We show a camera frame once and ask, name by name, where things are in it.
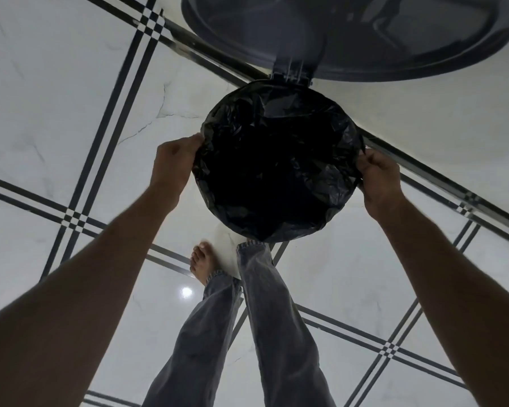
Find person's right hand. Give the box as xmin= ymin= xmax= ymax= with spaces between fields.
xmin=356 ymin=148 xmax=408 ymax=221

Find dark round trash bin lid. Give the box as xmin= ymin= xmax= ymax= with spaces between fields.
xmin=181 ymin=0 xmax=509 ymax=87

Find person's right forearm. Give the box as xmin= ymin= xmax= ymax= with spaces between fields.
xmin=376 ymin=196 xmax=509 ymax=407

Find grey jeans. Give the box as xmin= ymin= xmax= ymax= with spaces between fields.
xmin=142 ymin=241 xmax=338 ymax=407

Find person's left hand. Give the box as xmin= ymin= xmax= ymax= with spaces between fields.
xmin=150 ymin=133 xmax=205 ymax=208

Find black plastic trash bag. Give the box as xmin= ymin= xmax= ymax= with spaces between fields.
xmin=192 ymin=79 xmax=366 ymax=244

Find person's left bare foot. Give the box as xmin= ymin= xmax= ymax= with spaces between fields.
xmin=189 ymin=241 xmax=226 ymax=287

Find person's left forearm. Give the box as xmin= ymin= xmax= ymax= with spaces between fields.
xmin=0 ymin=185 xmax=181 ymax=407

